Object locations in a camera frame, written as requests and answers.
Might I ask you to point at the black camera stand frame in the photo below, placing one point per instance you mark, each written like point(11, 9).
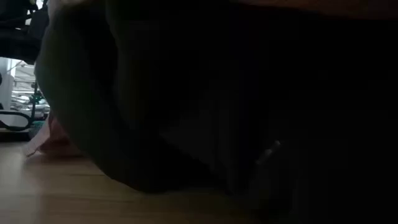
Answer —
point(33, 102)

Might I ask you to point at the white machine housing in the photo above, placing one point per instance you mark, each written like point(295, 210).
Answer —
point(6, 87)

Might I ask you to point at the dark olive hoodie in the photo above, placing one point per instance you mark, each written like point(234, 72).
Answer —
point(93, 93)

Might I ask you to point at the black aluminium table frame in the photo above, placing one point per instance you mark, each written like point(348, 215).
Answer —
point(12, 137)

